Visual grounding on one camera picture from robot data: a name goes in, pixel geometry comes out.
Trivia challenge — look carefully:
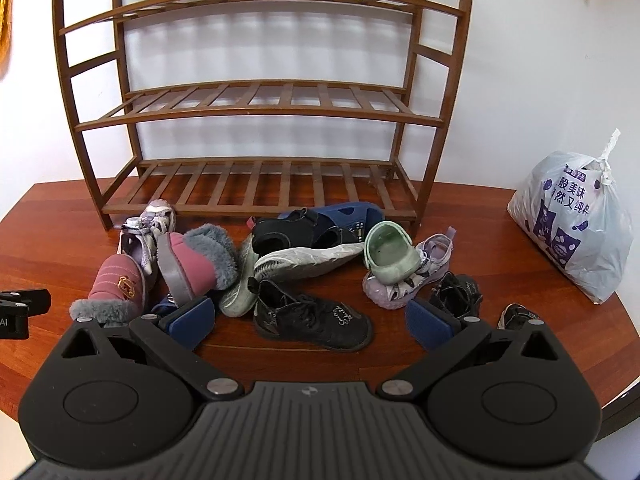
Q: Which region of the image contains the pink fur-lined boot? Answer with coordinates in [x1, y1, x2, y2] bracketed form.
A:
[70, 254, 151, 328]
[157, 225, 239, 306]

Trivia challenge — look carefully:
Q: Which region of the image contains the white printed plastic bag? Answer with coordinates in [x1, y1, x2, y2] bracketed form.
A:
[507, 129, 634, 306]

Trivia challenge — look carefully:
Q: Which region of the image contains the mint green clog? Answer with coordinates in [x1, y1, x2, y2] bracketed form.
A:
[218, 234, 262, 318]
[364, 221, 422, 286]

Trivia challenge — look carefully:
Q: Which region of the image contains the black leather ankle boot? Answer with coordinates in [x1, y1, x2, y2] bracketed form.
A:
[252, 279, 374, 352]
[429, 271, 484, 319]

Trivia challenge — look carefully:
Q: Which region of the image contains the yellow curtain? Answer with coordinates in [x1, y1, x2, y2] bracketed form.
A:
[0, 0, 27, 82]

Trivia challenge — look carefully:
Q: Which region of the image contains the brown wooden shoe rack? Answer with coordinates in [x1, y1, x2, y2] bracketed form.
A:
[52, 0, 477, 231]

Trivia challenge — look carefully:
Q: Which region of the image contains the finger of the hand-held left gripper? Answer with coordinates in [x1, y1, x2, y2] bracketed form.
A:
[0, 288, 52, 319]

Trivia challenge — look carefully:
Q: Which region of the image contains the purple mesh sandal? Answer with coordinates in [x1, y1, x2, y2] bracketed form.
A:
[117, 200, 178, 275]
[362, 226, 458, 309]

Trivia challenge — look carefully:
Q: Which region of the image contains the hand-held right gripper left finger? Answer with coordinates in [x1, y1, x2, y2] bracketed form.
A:
[61, 295, 246, 403]

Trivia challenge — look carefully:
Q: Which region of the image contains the black white-soled sport sandal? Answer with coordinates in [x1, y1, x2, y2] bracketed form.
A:
[497, 302, 544, 333]
[251, 209, 366, 282]

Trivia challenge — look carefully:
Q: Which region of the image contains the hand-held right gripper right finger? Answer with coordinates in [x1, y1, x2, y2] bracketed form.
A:
[377, 297, 561, 403]

